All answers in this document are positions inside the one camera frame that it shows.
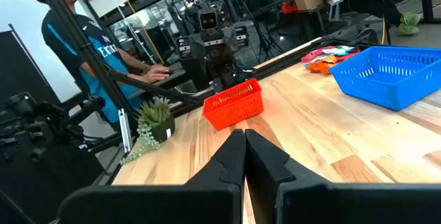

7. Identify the person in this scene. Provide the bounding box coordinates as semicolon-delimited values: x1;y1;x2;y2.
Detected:
19;0;173;125

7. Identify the black equipment stand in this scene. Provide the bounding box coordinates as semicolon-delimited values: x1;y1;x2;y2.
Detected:
0;91;107;224

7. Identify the blue white candy bar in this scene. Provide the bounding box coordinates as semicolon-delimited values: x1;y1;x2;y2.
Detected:
322;45;358;57

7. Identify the small red object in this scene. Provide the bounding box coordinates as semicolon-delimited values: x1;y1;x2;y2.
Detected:
280;0;299;14

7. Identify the red plastic basket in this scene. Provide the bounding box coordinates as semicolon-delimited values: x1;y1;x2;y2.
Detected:
202;78;265;131

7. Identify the yellow hanging cable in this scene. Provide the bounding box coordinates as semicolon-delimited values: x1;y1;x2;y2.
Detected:
112;0;165;65
378;0;387;45

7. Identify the grey desk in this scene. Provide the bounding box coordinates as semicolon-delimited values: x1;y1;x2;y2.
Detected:
127;67;189;100

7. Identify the potted succulent plant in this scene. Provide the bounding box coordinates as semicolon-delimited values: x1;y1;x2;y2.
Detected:
119;95;176;165

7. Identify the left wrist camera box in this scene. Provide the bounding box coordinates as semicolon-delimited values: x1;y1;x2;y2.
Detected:
197;8;221;32

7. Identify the black aluminium rig frame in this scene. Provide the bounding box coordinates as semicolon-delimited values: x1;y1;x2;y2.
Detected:
30;0;380;149

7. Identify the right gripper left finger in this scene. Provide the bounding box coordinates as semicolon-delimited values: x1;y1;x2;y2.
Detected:
58;129;247;224

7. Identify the silver metal bracket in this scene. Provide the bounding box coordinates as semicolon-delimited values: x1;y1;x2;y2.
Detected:
118;108;134;153

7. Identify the person's hand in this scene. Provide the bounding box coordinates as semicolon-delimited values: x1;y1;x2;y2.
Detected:
141;64;172;84

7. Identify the black board panel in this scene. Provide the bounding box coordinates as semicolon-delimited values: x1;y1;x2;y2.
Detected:
0;23;61;104

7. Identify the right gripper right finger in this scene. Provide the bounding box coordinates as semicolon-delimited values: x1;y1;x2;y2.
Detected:
245;129;441;224

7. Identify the blue plastic basket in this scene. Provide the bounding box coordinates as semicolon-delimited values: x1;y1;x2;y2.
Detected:
329;45;441;111

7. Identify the orange candy pack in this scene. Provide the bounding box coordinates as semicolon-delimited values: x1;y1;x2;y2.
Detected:
305;61;334;75
320;54;339;65

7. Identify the red candy pack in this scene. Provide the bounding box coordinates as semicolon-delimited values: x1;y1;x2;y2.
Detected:
300;46;328;63
336;47;362;63

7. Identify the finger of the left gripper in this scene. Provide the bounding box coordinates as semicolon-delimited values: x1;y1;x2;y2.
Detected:
206;58;223;93
222;58;239;91

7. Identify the person's foot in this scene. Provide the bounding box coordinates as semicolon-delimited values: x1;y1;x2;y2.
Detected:
396;12;422;36

